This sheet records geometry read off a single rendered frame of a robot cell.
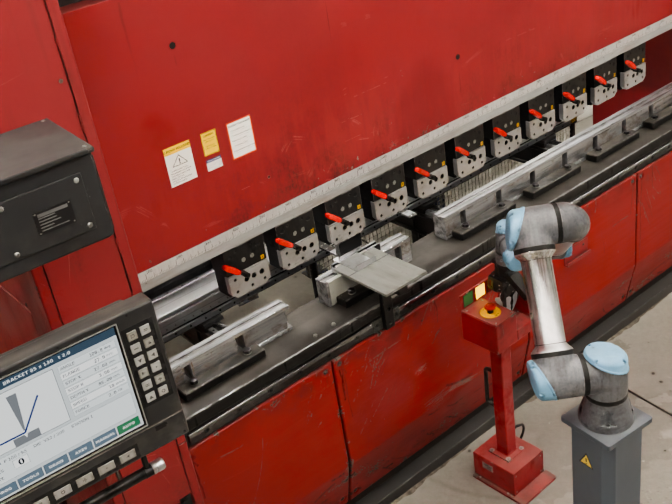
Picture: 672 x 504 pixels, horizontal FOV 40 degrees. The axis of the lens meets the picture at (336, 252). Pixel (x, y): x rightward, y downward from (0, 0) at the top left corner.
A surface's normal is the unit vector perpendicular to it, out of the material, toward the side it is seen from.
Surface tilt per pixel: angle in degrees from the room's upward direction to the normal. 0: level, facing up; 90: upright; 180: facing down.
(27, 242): 90
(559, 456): 0
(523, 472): 90
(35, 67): 90
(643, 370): 0
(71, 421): 90
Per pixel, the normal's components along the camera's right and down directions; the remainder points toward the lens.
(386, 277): -0.15, -0.86
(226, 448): 0.64, 0.30
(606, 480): -0.18, 0.51
